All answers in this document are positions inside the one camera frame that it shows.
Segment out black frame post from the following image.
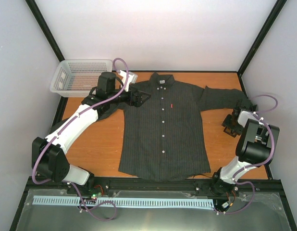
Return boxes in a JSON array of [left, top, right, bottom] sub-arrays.
[[25, 0, 65, 62], [237, 0, 288, 75]]

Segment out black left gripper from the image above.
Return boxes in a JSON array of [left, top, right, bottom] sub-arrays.
[[108, 85, 151, 107]]

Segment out white perforated plastic basket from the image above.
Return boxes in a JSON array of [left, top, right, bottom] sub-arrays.
[[49, 59, 112, 98]]

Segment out black left frame post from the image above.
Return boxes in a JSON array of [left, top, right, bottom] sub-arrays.
[[25, 0, 65, 62]]

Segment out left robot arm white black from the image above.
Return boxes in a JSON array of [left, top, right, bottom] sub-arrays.
[[32, 70, 151, 194]]

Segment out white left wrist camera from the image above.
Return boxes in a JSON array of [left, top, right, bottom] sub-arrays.
[[118, 70, 138, 92]]

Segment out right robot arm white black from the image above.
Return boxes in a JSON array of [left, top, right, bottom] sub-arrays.
[[210, 107, 280, 195]]

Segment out light blue slotted cable duct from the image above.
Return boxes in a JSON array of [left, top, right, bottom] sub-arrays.
[[32, 195, 214, 210]]

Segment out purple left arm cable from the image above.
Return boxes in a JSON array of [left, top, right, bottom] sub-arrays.
[[32, 57, 130, 221]]

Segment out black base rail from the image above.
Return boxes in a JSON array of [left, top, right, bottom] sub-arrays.
[[25, 177, 285, 197]]

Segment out dark grey pinstriped shirt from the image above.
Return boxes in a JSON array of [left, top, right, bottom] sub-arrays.
[[106, 73, 247, 181]]

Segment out black right frame post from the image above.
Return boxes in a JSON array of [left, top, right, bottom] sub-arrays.
[[237, 0, 288, 75]]

